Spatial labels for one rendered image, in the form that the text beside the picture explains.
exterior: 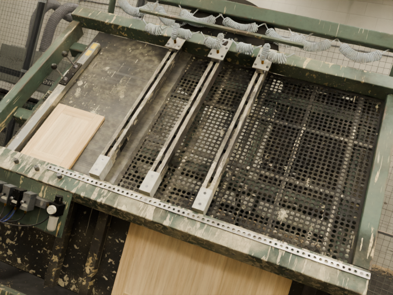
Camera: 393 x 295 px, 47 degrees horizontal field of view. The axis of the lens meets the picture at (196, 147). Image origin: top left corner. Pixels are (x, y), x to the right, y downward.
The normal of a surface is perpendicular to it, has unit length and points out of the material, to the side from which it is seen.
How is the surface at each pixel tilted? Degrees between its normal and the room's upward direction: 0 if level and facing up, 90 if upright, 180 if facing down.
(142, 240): 90
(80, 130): 51
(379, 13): 90
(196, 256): 90
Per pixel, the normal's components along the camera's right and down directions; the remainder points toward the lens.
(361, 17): -0.39, -0.04
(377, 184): -0.04, -0.61
